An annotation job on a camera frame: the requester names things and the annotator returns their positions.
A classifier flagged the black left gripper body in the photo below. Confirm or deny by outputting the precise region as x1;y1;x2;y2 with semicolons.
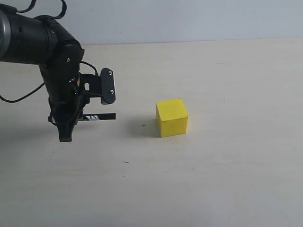
40;63;99;125

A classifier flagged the yellow cube block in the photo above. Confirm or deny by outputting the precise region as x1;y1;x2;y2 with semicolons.
156;99;188;137

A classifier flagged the black and white marker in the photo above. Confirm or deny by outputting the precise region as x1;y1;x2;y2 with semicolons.
78;113;116;121

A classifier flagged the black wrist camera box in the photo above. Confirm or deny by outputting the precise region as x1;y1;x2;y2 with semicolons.
100;68;116;105

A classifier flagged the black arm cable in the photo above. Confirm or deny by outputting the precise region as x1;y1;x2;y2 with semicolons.
0;0;99;103

